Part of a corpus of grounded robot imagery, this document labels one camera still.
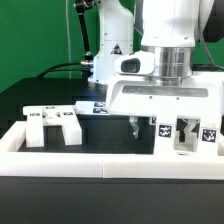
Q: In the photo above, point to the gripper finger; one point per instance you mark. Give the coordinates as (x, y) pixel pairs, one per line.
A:
(190, 125)
(134, 124)

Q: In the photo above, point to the white chair seat piece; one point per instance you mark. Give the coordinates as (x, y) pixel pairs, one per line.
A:
(191, 146)

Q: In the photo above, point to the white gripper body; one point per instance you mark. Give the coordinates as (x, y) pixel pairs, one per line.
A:
(162, 82)

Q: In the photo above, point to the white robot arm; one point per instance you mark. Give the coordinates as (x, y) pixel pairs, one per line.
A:
(155, 25)

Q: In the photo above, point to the white U-shaped fence frame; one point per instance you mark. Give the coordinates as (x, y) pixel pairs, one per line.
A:
(13, 162)

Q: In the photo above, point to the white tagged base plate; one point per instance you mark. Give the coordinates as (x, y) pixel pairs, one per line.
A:
(90, 108)

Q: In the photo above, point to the white chair back piece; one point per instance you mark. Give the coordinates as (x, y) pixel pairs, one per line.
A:
(39, 117)

